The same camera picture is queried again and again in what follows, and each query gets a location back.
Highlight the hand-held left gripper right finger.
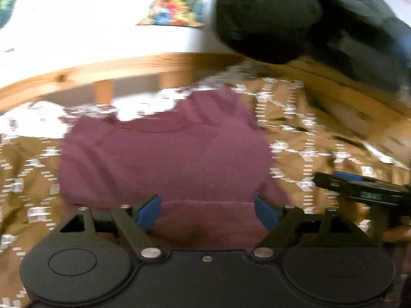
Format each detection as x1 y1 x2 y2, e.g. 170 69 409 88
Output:
253 194 365 260

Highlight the brown patterned blanket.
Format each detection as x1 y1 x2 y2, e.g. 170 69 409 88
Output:
0 74 411 308

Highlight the maroon shirt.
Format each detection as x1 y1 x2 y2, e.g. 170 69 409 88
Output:
59 88 291 251

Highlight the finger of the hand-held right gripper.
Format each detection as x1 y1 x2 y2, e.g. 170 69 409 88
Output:
313 171 368 198

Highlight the dark cloth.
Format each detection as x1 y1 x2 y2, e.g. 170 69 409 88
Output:
212 0 411 94

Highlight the wooden bed frame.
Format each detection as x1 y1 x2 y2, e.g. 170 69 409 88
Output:
0 51 411 143

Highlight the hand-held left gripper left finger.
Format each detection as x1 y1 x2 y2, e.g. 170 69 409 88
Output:
59 194 162 260

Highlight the white floral bed sheet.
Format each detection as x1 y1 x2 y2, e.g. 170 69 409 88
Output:
0 86 196 133

